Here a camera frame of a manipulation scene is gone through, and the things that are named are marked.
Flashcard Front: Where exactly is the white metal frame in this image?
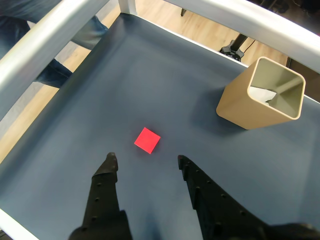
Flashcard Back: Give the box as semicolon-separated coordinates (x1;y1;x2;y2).
0;0;320;109

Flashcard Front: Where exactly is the person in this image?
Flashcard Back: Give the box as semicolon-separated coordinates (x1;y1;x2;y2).
0;0;110;89

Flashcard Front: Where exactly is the beige square box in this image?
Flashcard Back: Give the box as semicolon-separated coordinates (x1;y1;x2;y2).
216;56;307;130

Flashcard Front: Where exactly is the black tripod stand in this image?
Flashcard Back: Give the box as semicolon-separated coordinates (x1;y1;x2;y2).
219;33;249;62

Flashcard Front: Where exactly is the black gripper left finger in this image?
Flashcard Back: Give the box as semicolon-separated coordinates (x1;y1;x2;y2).
68;151;133;240

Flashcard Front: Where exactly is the dark grey table mat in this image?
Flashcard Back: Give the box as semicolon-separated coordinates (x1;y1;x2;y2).
0;12;320;240

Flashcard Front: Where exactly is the white tissue paper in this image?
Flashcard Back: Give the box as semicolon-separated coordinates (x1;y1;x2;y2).
248;86;278;104

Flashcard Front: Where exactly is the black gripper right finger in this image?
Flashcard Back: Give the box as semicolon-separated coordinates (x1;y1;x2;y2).
177;154;320;240

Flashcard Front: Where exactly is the red cube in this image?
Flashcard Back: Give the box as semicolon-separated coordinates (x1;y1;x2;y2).
133;126;161;155

